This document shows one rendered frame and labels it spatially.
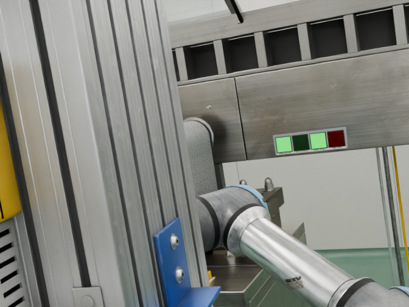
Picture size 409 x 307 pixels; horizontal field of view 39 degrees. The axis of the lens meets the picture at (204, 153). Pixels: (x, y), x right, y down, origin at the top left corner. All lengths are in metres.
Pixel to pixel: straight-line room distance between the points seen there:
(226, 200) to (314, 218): 3.34
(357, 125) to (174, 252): 1.38
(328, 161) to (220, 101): 2.42
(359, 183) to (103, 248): 3.93
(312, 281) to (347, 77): 1.02
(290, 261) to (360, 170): 3.31
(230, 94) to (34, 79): 1.56
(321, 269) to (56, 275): 0.61
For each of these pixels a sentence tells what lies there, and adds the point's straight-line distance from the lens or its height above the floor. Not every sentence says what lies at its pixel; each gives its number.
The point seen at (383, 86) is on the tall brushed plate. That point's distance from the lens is 1.92.
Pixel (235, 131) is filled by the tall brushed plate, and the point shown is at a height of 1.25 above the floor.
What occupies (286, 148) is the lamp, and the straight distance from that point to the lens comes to 1.99.
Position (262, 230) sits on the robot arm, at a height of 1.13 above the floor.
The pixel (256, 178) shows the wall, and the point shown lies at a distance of 4.55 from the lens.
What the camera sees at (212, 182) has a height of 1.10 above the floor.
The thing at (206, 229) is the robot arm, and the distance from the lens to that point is 1.15.
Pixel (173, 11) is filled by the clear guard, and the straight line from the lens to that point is 2.11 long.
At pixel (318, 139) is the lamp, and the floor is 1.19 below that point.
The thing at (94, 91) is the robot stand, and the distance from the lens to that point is 0.51.
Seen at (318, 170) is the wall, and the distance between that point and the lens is 4.42.
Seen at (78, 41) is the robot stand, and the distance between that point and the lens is 0.50.
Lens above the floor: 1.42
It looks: 6 degrees down
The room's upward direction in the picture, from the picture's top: 9 degrees counter-clockwise
